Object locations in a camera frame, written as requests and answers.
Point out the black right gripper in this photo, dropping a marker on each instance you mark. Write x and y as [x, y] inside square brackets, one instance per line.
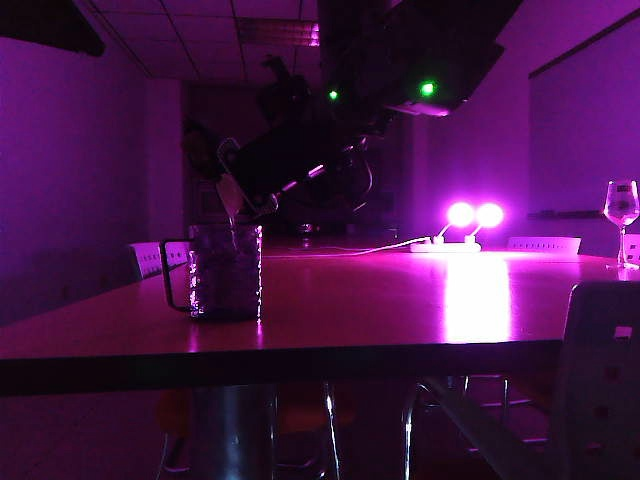
[350, 120]

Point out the black thermos cup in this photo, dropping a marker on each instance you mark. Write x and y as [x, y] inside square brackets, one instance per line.
[270, 160]

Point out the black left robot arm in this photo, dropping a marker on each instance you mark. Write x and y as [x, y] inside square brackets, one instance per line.
[45, 20]

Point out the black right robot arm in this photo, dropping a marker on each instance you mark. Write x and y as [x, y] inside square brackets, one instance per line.
[425, 40]

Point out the clear textured glass mug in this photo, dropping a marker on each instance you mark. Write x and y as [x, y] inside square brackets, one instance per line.
[225, 275]

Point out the ceiling louvre light panel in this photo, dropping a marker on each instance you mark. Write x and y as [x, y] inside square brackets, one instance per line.
[277, 32]

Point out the metal table leg column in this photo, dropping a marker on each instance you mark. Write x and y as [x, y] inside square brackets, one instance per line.
[230, 430]

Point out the clear wine glass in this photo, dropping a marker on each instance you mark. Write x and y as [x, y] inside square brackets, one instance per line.
[621, 205]

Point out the grey plastic back chair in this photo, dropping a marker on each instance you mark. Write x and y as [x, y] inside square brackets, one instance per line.
[600, 400]

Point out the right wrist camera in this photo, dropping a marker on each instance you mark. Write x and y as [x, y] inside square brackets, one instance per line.
[287, 95]

